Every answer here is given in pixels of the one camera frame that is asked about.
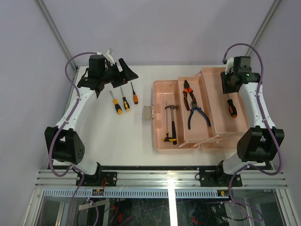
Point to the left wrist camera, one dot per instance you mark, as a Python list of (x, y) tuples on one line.
[(108, 56)]

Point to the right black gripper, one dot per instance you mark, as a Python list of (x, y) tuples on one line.
[(225, 89)]

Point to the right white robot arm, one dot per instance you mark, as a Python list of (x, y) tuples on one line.
[(262, 140)]

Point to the slotted cable duct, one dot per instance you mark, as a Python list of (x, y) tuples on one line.
[(134, 193)]

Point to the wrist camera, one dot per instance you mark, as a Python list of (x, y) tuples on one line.
[(229, 65), (108, 56)]

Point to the orange handled black screwdriver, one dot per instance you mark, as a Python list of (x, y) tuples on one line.
[(135, 97)]

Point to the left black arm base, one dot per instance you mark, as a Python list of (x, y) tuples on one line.
[(100, 178)]

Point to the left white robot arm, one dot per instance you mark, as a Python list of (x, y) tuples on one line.
[(63, 141)]

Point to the claw hammer black handle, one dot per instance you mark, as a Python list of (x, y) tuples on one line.
[(172, 108)]

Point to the pink plastic tool box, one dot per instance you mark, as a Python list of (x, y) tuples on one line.
[(202, 118)]

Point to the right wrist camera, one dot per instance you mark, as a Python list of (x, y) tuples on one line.
[(229, 65)]

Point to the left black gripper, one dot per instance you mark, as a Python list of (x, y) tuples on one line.
[(126, 73)]

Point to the right aluminium frame post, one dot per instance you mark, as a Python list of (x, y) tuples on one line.
[(267, 19)]

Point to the aluminium mounting rail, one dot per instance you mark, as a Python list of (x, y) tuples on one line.
[(249, 179)]

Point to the long black orange screwdriver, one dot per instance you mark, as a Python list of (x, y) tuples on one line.
[(231, 108)]

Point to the left aluminium frame post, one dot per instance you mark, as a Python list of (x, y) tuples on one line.
[(53, 28)]

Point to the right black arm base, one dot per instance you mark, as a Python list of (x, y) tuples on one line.
[(213, 176)]

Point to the aluminium frame post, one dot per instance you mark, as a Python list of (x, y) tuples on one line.
[(53, 28), (267, 19)]

